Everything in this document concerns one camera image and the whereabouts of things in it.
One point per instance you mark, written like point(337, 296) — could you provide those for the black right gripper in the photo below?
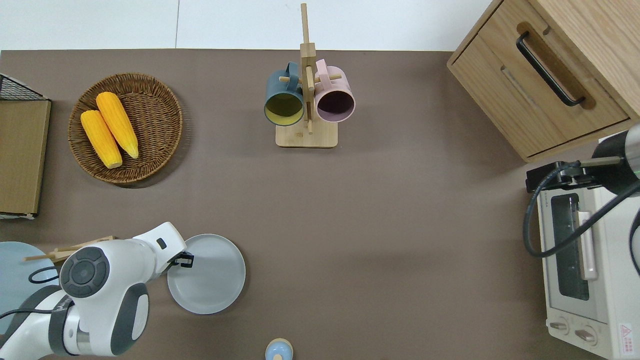
point(540, 179)

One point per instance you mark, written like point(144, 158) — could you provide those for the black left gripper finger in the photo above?
point(186, 260)

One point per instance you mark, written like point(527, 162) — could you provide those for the gray plate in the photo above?
point(215, 280)

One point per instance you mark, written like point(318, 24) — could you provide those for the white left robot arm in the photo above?
point(110, 295)

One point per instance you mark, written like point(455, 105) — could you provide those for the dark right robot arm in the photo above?
point(617, 165)

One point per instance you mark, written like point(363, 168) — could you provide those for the wooden plate rack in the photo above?
point(65, 251)

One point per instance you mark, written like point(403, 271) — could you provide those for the light blue plate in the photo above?
point(12, 272)

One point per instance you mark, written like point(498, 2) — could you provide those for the wooden drawer cabinet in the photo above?
point(490, 85)

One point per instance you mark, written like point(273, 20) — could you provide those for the cream toaster oven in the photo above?
point(610, 280)

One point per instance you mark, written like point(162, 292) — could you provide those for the brown wicker basket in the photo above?
point(155, 120)

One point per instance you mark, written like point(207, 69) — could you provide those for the yellow corn cob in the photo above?
point(101, 139)
point(118, 124)

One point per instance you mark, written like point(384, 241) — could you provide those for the cream oven knob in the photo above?
point(585, 335)
point(559, 326)

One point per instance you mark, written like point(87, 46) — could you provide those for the wooden mug tree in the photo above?
point(307, 136)

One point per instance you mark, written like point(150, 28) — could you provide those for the dark blue mug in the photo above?
point(281, 89)

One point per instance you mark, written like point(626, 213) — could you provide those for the pink mug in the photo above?
point(334, 90)

